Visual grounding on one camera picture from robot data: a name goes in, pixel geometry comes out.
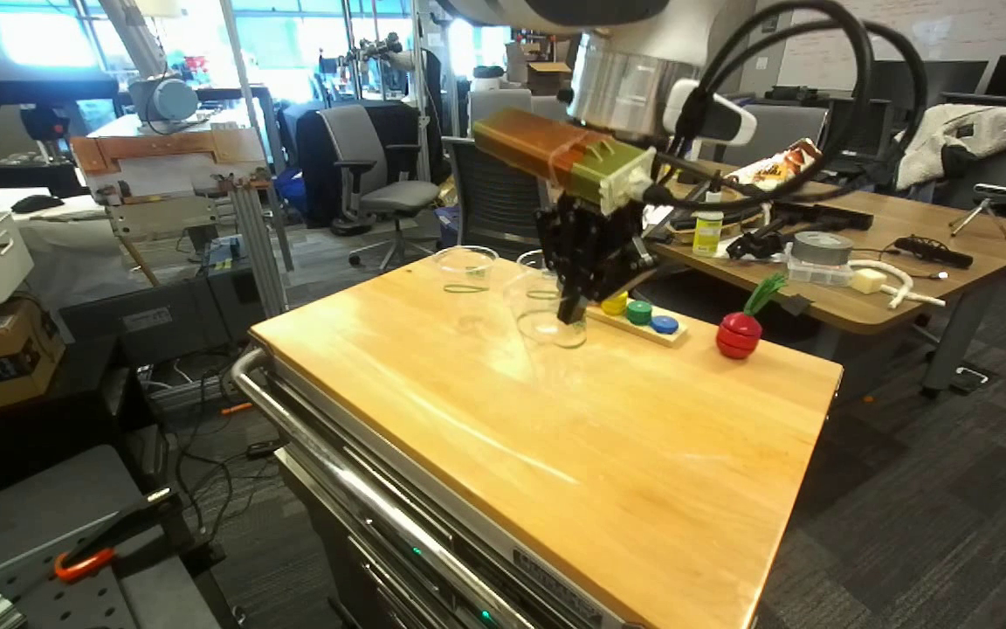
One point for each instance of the red toy apple green stem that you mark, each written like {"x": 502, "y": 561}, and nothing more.
{"x": 739, "y": 336}

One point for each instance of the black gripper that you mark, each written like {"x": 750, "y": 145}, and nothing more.
{"x": 593, "y": 242}

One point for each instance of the snack chip bag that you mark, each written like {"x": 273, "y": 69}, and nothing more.
{"x": 778, "y": 165}

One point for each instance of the grey office chair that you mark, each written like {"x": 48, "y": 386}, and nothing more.
{"x": 357, "y": 145}

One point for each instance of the long black bar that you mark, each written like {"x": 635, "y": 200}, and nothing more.
{"x": 820, "y": 218}

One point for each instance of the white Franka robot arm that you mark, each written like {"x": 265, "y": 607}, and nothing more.
{"x": 626, "y": 82}

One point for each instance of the orange clamp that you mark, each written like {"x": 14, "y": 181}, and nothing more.
{"x": 84, "y": 568}

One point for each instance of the wooden butcher block table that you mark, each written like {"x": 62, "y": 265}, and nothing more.
{"x": 350, "y": 535}

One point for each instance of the cluttered wooden desk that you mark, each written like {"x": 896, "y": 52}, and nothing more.
{"x": 994, "y": 238}

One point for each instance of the flat black remote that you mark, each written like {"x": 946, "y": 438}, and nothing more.
{"x": 933, "y": 254}

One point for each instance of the wooden stand with paper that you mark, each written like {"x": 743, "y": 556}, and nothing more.
{"x": 176, "y": 145}

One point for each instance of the grey tape roll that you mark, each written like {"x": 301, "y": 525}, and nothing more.
{"x": 822, "y": 251}

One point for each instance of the grey round device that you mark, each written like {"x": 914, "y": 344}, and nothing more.
{"x": 165, "y": 101}

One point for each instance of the white tube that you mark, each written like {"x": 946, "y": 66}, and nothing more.
{"x": 870, "y": 281}

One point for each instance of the black perforated mounting table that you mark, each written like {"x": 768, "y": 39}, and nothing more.
{"x": 14, "y": 525}

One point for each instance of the dark office chair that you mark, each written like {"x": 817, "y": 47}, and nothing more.
{"x": 491, "y": 188}

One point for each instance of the orange green wrist camera box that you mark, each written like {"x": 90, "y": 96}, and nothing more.
{"x": 549, "y": 145}

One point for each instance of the white jacket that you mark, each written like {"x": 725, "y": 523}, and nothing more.
{"x": 960, "y": 136}

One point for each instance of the black computer mouse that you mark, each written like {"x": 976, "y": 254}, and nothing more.
{"x": 35, "y": 204}

